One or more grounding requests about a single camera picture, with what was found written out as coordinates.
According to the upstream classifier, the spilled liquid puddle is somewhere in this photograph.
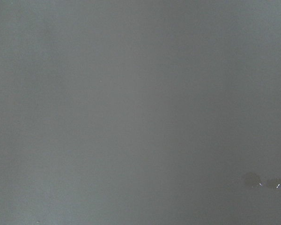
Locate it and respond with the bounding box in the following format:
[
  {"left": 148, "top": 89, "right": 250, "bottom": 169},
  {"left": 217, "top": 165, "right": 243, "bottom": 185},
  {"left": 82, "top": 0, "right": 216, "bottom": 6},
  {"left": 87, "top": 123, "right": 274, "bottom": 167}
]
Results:
[{"left": 242, "top": 172, "right": 281, "bottom": 190}]

